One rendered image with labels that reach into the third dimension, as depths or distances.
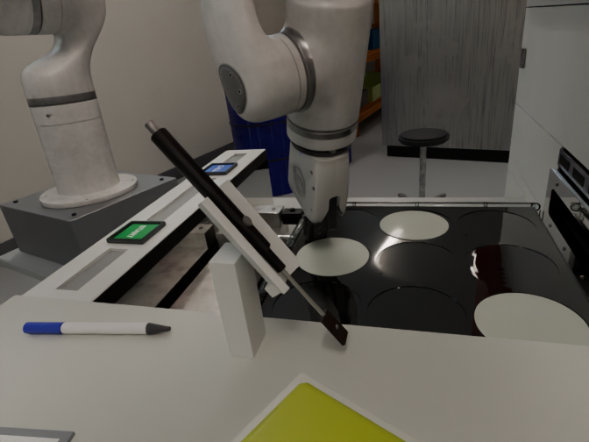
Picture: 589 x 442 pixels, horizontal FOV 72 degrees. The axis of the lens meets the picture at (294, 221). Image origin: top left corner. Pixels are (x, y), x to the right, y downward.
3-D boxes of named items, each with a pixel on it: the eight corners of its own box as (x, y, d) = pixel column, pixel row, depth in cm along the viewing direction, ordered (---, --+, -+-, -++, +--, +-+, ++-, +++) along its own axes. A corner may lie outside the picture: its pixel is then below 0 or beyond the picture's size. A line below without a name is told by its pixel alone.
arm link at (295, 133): (275, 101, 49) (276, 123, 51) (301, 139, 43) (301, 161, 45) (338, 89, 51) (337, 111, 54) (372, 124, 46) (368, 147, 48)
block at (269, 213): (286, 218, 73) (284, 203, 72) (280, 227, 70) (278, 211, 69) (244, 218, 76) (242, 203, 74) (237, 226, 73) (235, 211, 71)
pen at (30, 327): (170, 320, 35) (28, 319, 37) (166, 328, 34) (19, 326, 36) (173, 329, 35) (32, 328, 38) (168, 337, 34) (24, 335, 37)
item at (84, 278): (274, 207, 94) (266, 148, 88) (127, 402, 47) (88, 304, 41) (237, 207, 97) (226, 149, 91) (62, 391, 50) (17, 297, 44)
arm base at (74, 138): (19, 204, 82) (-17, 111, 75) (95, 175, 98) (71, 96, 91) (85, 211, 75) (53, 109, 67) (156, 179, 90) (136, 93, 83)
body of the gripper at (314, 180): (278, 114, 51) (280, 183, 59) (308, 159, 44) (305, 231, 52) (332, 104, 53) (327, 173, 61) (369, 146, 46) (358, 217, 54)
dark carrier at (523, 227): (534, 210, 63) (534, 206, 62) (635, 387, 33) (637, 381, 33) (315, 209, 72) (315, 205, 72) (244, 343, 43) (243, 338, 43)
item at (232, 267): (311, 333, 33) (292, 176, 27) (299, 369, 29) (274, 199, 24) (241, 326, 34) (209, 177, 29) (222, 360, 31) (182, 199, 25)
